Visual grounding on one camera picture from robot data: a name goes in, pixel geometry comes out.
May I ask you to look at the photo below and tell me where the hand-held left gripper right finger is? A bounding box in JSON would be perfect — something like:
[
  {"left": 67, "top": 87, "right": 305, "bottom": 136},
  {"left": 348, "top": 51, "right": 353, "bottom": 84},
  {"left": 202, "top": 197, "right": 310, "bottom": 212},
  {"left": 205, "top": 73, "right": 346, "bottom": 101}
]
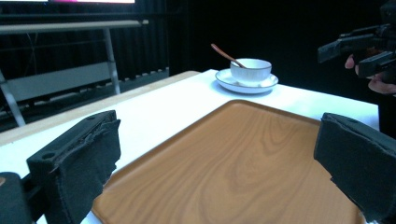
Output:
[{"left": 313, "top": 112, "right": 396, "bottom": 224}]

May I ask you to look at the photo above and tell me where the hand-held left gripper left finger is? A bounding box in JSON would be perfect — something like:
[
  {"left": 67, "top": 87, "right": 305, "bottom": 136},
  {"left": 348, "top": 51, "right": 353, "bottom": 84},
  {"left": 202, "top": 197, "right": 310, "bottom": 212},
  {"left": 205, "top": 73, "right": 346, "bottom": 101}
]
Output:
[{"left": 26, "top": 109, "right": 122, "bottom": 224}]

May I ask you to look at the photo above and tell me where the black curtain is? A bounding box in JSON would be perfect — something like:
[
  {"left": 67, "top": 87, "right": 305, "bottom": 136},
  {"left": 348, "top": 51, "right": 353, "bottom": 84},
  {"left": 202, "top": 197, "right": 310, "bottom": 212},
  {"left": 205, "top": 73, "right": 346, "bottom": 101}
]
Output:
[{"left": 0, "top": 0, "right": 396, "bottom": 105}]

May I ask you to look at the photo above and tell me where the white bowl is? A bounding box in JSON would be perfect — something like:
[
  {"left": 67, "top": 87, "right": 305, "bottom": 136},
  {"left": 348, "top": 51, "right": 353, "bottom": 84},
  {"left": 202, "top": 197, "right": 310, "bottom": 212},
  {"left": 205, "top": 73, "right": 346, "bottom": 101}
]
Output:
[{"left": 229, "top": 58, "right": 273, "bottom": 84}]

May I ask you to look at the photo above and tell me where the wooden tray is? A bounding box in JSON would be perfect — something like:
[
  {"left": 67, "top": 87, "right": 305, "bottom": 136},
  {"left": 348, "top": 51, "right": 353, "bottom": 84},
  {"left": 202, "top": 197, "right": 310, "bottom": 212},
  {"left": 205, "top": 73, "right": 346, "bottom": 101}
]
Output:
[{"left": 91, "top": 99, "right": 369, "bottom": 224}]

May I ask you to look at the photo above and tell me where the brown wooden spoon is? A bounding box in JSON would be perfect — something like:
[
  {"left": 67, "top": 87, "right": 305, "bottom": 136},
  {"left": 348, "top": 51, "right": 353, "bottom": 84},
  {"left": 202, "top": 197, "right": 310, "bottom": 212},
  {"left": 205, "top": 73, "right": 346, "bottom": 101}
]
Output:
[{"left": 210, "top": 43, "right": 248, "bottom": 69}]

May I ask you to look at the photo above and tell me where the white saucer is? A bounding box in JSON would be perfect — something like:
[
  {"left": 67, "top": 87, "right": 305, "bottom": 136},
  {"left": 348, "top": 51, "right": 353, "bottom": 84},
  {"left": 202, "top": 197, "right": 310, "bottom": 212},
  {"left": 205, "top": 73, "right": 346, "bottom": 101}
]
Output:
[{"left": 214, "top": 68, "right": 280, "bottom": 95}]

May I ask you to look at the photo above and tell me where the grey metal desk frame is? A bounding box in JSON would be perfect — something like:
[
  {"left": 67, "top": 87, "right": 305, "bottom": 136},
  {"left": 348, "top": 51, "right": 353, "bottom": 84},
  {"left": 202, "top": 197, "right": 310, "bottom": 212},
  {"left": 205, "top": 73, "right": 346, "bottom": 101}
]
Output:
[{"left": 0, "top": 20, "right": 150, "bottom": 128}]

